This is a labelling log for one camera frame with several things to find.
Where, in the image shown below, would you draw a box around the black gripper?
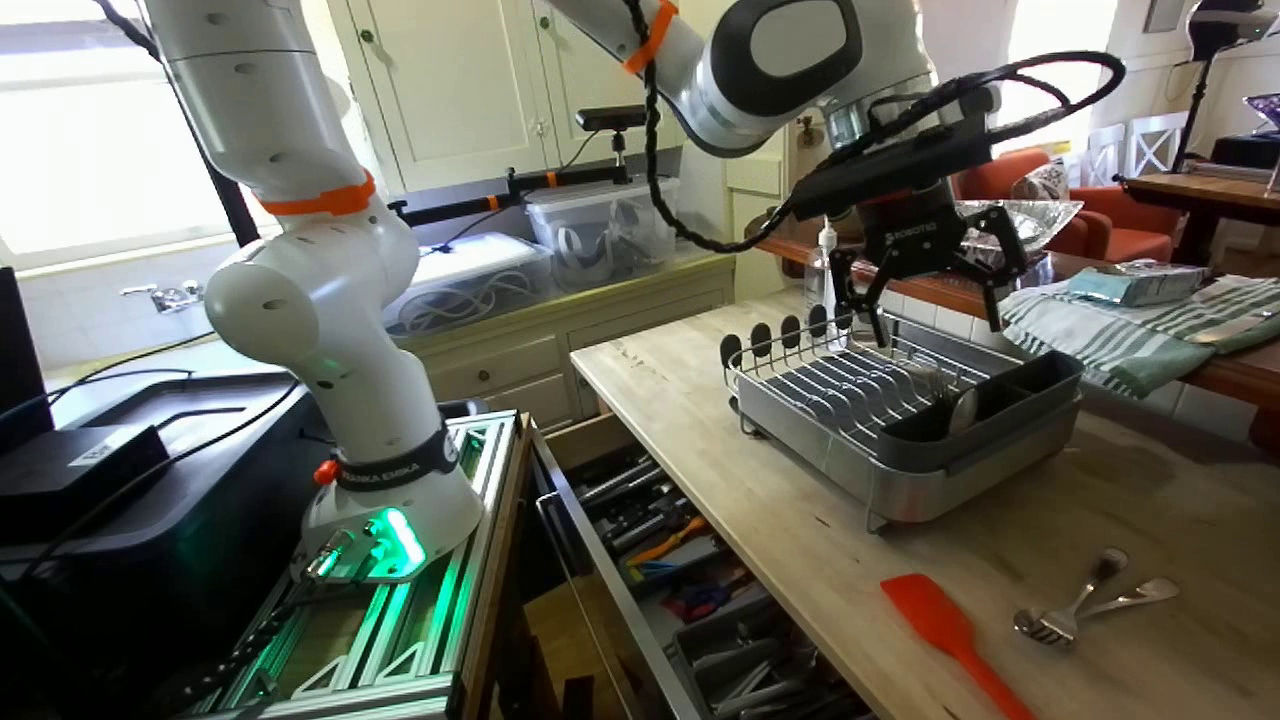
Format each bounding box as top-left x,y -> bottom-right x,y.
787,118 -> 1028,340

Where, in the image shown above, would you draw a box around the silver spoon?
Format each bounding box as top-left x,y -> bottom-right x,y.
816,215 -> 840,330

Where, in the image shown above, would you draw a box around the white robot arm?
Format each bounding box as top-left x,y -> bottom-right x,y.
142,0 -> 996,585

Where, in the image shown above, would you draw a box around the aluminium foil tray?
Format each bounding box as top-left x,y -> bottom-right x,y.
956,200 -> 1082,255

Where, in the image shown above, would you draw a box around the grey dish rack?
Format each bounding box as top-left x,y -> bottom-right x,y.
720,305 -> 1082,533

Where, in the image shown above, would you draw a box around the folded green towels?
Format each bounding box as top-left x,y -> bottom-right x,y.
999,270 -> 1280,396

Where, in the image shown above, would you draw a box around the orange spatula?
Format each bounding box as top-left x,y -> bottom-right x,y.
881,573 -> 1032,720

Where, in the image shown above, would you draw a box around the clear plastic storage bin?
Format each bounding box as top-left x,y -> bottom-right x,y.
384,186 -> 679,335

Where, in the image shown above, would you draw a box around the silver fork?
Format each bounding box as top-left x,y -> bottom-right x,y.
1082,575 -> 1178,619
1011,548 -> 1129,649

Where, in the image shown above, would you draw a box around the open kitchen drawer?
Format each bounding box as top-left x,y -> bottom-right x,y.
530,415 -> 873,720

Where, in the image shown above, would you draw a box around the black box on left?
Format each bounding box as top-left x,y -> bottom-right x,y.
0,274 -> 325,720

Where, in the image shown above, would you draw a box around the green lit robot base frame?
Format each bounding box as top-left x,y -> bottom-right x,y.
181,413 -> 521,720

